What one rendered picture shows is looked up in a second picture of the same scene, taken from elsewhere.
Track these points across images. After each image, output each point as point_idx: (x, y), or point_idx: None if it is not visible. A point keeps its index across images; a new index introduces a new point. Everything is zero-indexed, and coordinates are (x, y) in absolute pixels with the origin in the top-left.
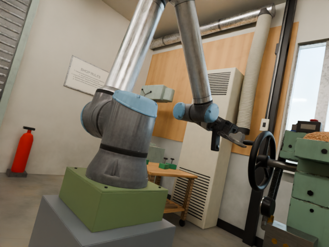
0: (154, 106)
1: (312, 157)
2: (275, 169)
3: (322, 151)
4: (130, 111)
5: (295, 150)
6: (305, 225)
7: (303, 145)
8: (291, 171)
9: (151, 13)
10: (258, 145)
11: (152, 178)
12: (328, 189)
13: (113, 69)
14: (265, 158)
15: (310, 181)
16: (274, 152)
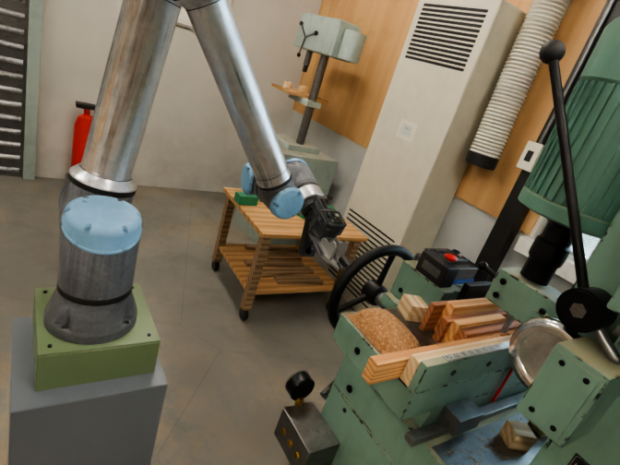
0: (120, 237)
1: (345, 351)
2: None
3: (355, 350)
4: (77, 250)
5: (335, 330)
6: (335, 423)
7: (343, 329)
8: None
9: (146, 23)
10: (348, 277)
11: (266, 241)
12: (365, 395)
13: (89, 137)
14: (372, 292)
15: (354, 374)
16: None
